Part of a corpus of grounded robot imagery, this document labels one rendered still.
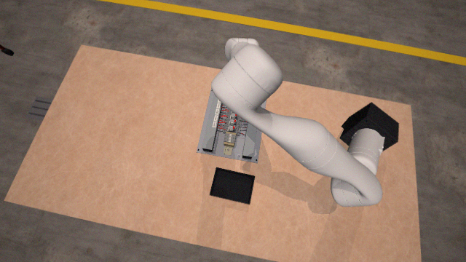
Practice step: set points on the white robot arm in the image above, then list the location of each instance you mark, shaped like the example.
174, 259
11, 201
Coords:
251, 77

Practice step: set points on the grey relay panel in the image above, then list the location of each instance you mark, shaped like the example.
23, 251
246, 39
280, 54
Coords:
215, 139

